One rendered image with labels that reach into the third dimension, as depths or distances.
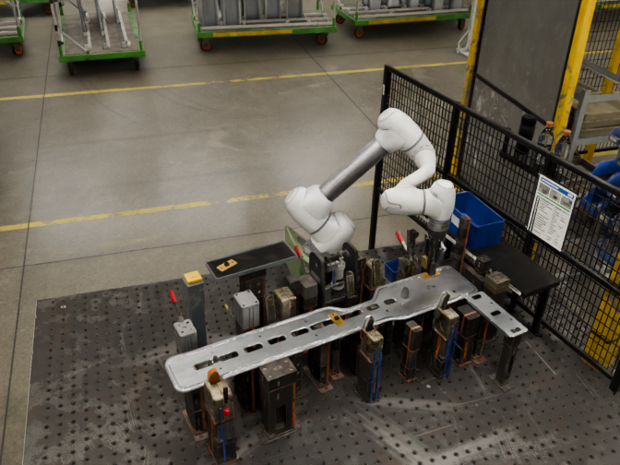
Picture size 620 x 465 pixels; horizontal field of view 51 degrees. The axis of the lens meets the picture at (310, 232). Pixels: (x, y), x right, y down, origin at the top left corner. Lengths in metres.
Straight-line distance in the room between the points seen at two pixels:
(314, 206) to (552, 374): 1.33
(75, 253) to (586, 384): 3.53
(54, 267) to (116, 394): 2.19
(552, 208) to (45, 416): 2.29
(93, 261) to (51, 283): 0.34
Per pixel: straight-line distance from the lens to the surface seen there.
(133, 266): 4.80
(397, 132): 3.06
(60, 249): 5.12
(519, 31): 4.85
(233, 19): 9.24
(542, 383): 3.05
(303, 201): 3.18
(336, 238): 3.26
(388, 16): 9.95
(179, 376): 2.49
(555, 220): 3.03
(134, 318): 3.24
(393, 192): 2.61
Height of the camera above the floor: 2.76
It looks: 33 degrees down
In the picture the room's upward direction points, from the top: 2 degrees clockwise
